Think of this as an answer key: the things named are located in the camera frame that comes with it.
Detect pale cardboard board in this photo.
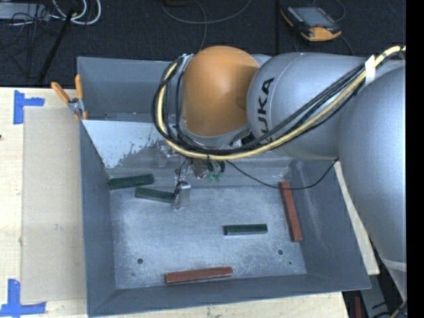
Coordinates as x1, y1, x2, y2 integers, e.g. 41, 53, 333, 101
20, 106, 87, 305

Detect red-brown flat block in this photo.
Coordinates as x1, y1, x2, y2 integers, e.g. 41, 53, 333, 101
278, 181, 303, 243
164, 266, 234, 285

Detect dark green flat block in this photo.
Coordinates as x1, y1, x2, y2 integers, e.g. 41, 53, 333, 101
108, 174, 155, 191
222, 223, 268, 237
134, 187, 176, 204

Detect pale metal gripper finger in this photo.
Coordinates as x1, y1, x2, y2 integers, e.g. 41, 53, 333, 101
170, 189, 183, 212
178, 181, 192, 209

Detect grey metal bin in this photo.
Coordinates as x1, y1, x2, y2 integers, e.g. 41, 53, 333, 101
76, 56, 372, 317

